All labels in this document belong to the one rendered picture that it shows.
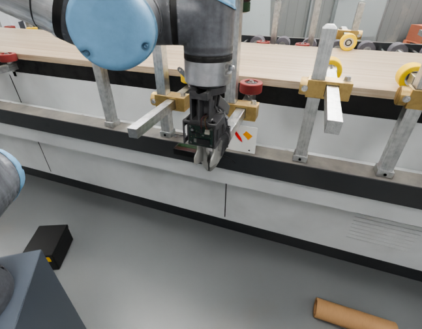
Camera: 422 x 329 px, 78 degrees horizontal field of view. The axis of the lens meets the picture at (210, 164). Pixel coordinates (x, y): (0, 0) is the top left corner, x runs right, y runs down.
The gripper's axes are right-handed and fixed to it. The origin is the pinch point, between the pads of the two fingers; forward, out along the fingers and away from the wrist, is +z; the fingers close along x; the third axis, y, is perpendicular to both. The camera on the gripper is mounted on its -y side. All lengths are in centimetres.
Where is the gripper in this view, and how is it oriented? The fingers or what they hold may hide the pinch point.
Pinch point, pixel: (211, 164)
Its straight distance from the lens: 63.4
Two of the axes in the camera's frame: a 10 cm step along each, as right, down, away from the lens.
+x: 9.4, 2.0, -2.9
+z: -0.1, 8.4, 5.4
